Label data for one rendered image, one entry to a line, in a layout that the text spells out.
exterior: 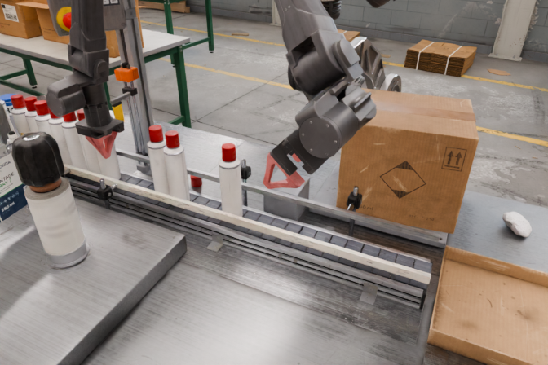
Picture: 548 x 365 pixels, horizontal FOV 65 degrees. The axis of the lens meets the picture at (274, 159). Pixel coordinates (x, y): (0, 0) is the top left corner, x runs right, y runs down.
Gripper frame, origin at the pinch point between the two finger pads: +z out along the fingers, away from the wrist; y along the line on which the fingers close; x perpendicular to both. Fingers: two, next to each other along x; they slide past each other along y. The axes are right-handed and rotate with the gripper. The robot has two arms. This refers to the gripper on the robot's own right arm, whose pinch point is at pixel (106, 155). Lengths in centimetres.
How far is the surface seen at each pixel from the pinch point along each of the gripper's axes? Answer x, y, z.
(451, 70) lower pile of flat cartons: 421, 56, 94
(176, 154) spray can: 4.5, 18.8, -2.2
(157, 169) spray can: 4.5, 12.0, 3.7
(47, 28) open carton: 132, -186, 12
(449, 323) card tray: 0, 86, 19
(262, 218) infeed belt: 9.2, 39.7, 13.9
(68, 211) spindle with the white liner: -21.5, 10.3, 0.2
